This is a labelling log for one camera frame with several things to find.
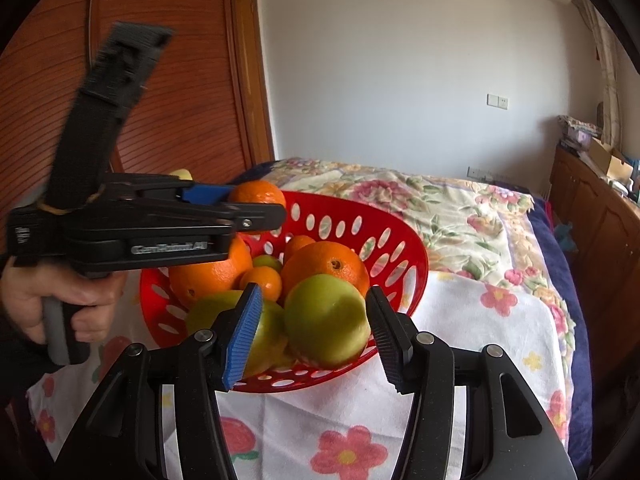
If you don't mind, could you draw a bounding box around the pile of folded cloths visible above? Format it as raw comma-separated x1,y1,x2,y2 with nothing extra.
557,115,603,148

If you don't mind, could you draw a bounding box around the person's left forearm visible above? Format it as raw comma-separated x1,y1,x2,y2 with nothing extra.
0,310,66,411

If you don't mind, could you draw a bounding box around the large orange with green stem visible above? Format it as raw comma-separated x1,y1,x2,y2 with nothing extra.
169,234,253,311

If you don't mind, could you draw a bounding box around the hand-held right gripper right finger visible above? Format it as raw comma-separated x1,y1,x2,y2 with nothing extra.
365,285,578,480

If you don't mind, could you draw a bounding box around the floral quilt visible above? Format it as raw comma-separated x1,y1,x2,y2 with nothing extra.
235,157,553,281

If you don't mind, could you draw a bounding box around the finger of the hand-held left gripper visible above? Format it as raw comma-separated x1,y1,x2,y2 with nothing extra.
106,202,289,239
106,173,237,207

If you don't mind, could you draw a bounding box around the patterned beige curtain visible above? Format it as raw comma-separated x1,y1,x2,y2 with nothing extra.
582,0,626,151

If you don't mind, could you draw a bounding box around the wooden wardrobe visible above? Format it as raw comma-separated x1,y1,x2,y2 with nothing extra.
0,0,276,281

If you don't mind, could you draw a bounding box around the large yellow-green apple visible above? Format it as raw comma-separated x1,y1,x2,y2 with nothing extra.
284,274,372,368

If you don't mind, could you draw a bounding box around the open cardboard box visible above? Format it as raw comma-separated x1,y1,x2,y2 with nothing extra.
590,137,626,183

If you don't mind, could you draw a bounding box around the medium tangerine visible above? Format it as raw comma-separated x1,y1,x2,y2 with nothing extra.
226,180,287,235

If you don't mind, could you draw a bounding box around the large navel orange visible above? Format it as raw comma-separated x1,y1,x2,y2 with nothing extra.
280,241,371,306

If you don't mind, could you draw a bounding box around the dark blue blanket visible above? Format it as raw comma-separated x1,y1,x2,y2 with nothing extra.
520,192,593,466

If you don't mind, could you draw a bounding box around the white wall socket strip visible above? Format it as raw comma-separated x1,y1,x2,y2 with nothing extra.
467,166,508,181

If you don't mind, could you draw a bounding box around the person's left hand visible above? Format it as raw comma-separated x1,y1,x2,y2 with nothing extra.
0,255,126,346

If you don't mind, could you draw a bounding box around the teal cloth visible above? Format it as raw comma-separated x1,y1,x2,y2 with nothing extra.
555,222,577,251

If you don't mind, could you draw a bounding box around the small tangerine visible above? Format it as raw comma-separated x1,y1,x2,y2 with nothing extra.
239,266,283,302

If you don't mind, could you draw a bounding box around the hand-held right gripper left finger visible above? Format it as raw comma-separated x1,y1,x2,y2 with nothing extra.
55,282,264,480

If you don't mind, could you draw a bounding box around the wooden cabinet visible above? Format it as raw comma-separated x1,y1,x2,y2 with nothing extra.
549,145,640,361

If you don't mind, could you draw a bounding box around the red plastic basket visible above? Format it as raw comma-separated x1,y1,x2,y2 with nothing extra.
139,191,430,394

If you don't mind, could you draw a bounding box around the white flower-print cloth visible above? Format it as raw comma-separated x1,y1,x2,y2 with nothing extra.
27,270,576,480

